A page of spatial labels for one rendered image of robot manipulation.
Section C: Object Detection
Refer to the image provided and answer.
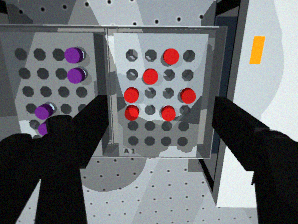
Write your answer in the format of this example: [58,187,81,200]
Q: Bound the grey block with round holes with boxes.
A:
[0,32,107,139]

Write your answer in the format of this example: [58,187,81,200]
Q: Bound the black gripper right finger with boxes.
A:
[212,96,298,224]

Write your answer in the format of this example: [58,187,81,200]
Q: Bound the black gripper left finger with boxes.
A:
[0,95,109,224]

